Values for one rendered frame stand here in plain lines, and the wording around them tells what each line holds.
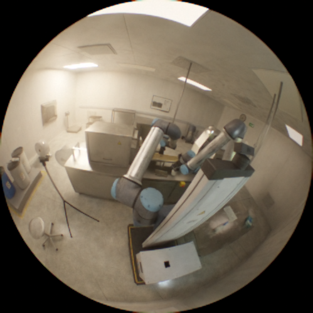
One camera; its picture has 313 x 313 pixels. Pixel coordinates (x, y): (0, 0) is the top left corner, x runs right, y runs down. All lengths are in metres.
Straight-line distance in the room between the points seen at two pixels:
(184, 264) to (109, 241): 1.22
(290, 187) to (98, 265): 5.27
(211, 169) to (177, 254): 0.98
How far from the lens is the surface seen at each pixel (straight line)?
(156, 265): 1.11
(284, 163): 4.70
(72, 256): 2.10
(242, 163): 0.43
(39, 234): 1.92
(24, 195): 2.98
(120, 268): 1.92
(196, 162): 0.88
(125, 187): 0.67
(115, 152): 1.56
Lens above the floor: 1.91
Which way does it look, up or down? 32 degrees down
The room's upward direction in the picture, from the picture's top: 17 degrees clockwise
